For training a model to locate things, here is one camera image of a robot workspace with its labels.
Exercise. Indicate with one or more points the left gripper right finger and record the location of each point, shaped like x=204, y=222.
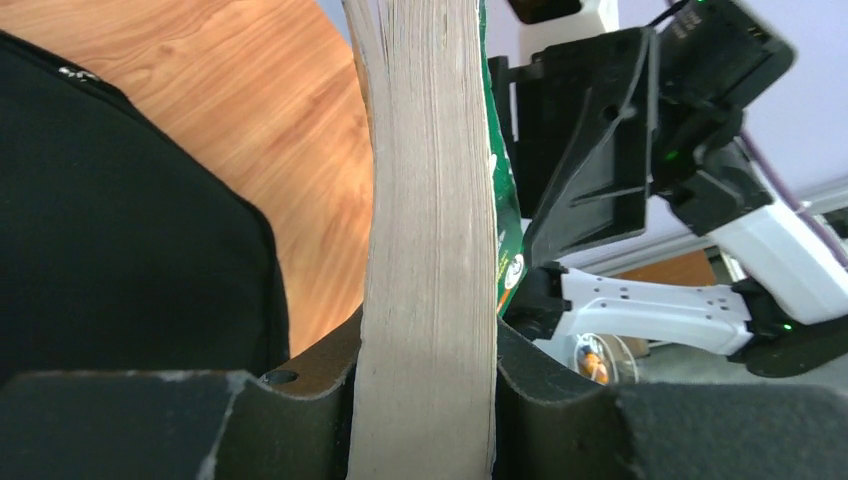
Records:
x=554, y=424

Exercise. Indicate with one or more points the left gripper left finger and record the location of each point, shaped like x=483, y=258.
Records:
x=291, y=423

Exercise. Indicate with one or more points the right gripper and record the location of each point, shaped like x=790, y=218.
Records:
x=596, y=126

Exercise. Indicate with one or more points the green coin book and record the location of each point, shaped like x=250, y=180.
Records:
x=444, y=248

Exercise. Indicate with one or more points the black backpack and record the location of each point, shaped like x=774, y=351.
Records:
x=119, y=251

